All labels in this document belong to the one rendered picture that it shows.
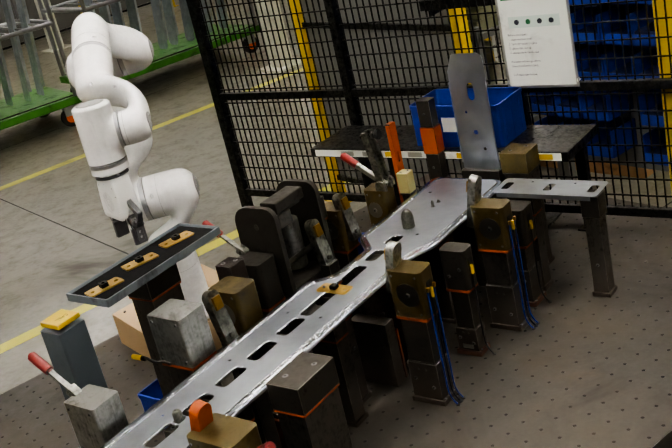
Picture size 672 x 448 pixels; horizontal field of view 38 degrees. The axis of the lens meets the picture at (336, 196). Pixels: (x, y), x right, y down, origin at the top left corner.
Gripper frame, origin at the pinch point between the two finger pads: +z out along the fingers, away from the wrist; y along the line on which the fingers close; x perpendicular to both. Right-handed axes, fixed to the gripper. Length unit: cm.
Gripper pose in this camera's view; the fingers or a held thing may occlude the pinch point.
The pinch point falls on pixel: (131, 235)
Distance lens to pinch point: 224.3
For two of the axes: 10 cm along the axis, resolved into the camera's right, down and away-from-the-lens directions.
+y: 6.1, 1.5, -7.7
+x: 7.6, -3.8, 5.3
